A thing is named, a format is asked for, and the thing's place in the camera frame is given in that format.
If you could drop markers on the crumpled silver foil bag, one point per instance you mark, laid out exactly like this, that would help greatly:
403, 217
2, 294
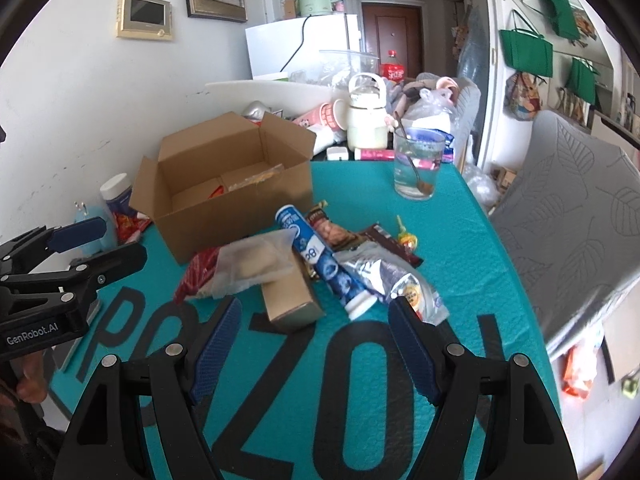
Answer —
255, 109

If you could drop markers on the metal spoon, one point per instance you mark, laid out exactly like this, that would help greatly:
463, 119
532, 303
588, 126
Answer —
411, 162

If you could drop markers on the red patterned packet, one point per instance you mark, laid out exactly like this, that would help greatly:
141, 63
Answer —
127, 225

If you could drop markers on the clear pastry packet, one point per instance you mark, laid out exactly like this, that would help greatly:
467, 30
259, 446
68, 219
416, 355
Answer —
250, 260

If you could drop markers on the clear drinking glass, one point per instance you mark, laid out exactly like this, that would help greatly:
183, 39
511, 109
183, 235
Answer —
422, 182

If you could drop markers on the clear plastic container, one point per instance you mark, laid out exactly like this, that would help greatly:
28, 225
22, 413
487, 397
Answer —
350, 65

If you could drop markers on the teal table mat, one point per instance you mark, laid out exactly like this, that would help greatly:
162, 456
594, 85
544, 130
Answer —
460, 270

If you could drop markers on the white charger plug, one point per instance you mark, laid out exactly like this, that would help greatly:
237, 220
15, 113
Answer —
338, 154

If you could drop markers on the large green tote bag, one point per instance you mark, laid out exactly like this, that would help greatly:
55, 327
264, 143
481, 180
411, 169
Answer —
527, 52

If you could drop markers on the light blue plastic holder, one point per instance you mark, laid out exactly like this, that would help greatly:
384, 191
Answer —
82, 212

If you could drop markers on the white basin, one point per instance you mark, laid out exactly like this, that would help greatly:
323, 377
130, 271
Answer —
265, 95

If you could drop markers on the clear plastic bag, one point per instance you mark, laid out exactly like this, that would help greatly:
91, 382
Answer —
435, 110

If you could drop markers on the brown door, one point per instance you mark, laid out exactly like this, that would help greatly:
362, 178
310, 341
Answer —
392, 30

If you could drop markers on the pink tube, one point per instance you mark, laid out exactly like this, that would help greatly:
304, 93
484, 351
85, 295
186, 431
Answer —
375, 154

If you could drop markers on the red snack packet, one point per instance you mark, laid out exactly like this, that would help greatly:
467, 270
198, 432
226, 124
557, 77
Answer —
195, 270

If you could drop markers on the white-lidded blue jar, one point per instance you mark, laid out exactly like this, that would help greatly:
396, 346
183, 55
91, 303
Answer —
116, 195

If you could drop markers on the blue tablet tube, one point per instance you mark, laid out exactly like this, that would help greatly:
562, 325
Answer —
320, 260

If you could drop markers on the dark red cereal packet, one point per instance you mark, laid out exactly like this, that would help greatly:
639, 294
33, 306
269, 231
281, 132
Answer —
332, 232

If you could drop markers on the small green tote bag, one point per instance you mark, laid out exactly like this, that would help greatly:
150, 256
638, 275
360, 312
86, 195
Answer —
584, 82

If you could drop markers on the yellow snack packet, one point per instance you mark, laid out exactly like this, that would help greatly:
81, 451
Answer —
260, 176

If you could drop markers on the plush doll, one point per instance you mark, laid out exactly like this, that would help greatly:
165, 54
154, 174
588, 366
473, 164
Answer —
440, 84

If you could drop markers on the blue white tissue packet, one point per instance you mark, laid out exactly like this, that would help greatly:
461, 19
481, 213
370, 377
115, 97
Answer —
447, 147

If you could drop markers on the brown cardboard box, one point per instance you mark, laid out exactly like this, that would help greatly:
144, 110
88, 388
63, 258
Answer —
210, 230

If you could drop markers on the grey leaf-pattern chair cushion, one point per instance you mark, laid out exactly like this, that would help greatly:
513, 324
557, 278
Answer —
565, 200

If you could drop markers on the silver foil packet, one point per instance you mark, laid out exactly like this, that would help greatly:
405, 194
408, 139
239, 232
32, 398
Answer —
380, 270

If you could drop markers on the small red packet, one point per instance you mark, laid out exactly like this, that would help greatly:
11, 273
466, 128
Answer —
217, 190

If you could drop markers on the red cola bottle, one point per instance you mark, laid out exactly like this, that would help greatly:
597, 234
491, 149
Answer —
393, 70

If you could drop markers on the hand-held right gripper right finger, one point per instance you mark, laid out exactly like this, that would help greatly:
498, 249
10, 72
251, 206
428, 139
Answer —
415, 350

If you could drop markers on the orange plastic bag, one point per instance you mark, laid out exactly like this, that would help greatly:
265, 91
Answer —
580, 372

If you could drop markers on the patterned hanging bag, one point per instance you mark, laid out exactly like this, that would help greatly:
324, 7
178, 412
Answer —
522, 97

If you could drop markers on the brown chocolate wrapper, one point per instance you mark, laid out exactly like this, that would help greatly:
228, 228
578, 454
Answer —
387, 242

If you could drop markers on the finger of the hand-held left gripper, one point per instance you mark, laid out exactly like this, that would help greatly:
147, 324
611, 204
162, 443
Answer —
120, 257
80, 232

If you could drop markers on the pink striped mug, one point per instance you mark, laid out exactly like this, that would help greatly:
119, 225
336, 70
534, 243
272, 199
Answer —
325, 112

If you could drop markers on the yellow green lollipop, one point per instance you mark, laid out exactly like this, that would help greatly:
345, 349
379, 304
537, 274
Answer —
407, 240

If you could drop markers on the gold intercom panel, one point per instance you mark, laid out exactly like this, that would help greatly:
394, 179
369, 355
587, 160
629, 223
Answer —
145, 15

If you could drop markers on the small brown carton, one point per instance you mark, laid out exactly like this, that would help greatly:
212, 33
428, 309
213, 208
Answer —
290, 302

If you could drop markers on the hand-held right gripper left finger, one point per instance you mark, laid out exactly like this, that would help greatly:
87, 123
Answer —
215, 345

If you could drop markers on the person's left hand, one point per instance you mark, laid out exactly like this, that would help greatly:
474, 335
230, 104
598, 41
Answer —
32, 385

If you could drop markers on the white fridge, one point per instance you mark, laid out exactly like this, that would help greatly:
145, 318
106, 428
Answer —
270, 50

